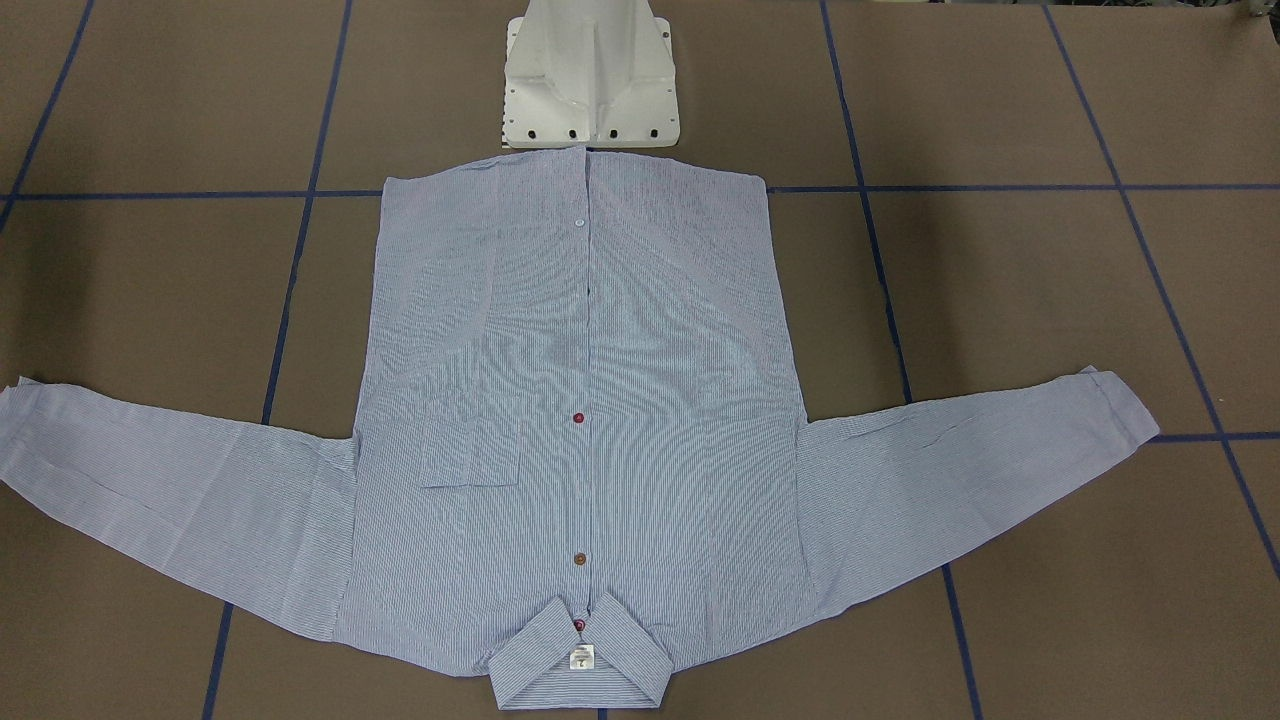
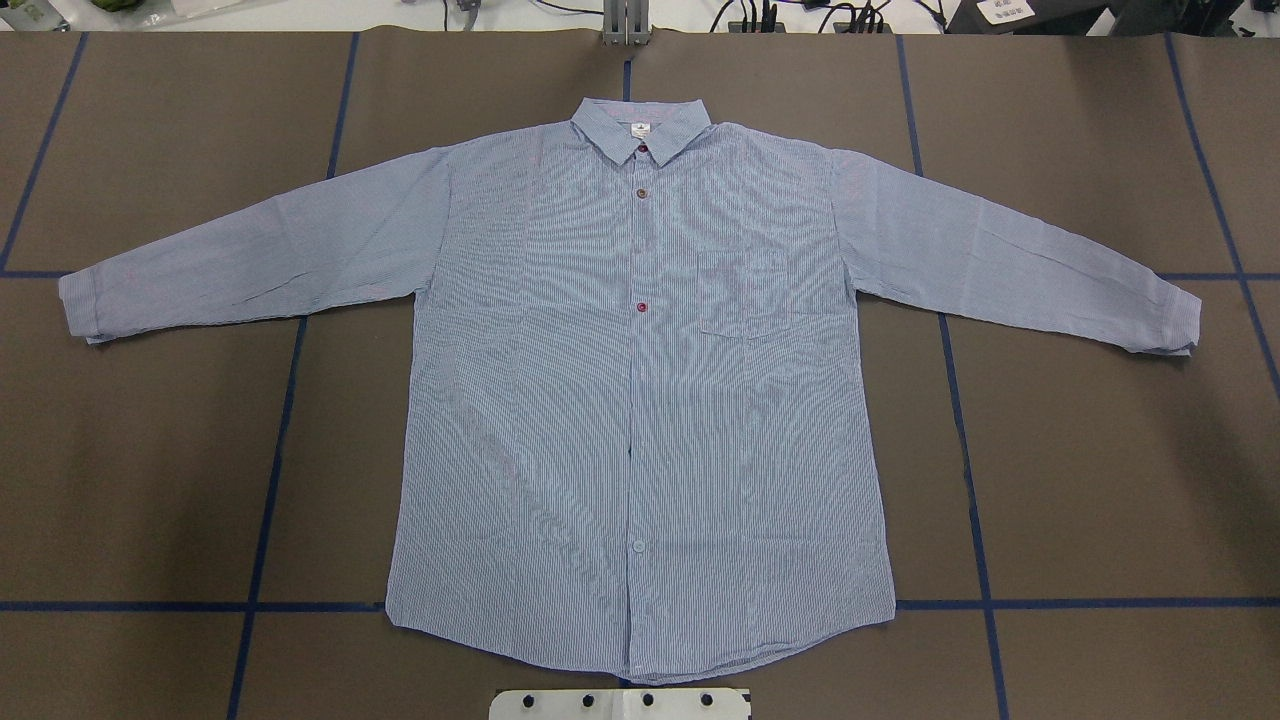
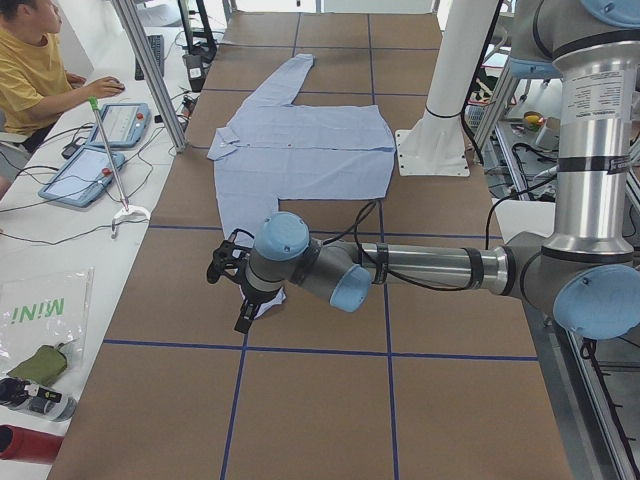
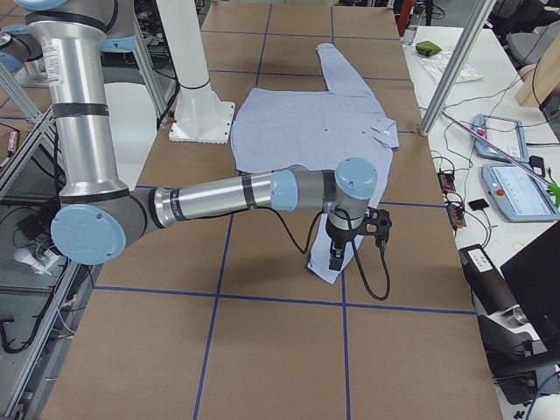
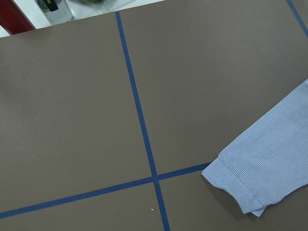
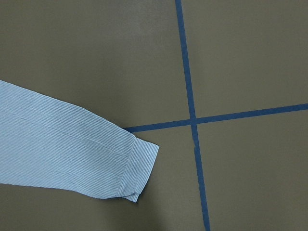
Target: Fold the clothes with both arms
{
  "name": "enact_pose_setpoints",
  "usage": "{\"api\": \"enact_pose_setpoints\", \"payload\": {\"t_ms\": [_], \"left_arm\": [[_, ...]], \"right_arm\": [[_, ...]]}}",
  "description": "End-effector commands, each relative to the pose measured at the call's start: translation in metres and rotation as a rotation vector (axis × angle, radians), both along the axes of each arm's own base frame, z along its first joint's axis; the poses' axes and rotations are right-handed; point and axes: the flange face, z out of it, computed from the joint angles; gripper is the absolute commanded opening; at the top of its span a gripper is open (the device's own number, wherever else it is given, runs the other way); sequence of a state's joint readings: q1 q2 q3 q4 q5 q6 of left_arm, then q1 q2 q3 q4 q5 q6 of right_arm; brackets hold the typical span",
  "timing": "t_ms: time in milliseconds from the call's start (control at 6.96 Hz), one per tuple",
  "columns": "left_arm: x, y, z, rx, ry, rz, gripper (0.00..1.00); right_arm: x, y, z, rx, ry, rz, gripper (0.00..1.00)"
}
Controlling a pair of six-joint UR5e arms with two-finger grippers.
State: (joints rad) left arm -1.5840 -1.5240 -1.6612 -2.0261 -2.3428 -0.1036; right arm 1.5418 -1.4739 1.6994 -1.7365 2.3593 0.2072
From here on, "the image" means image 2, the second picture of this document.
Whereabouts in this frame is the light blue striped shirt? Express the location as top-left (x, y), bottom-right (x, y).
top-left (58, 97), bottom-right (1201, 684)

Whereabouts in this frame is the grey aluminium frame post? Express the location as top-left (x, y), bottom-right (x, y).
top-left (602, 0), bottom-right (652, 47)

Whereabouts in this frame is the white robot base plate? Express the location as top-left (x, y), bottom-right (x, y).
top-left (488, 687), bottom-right (753, 719)

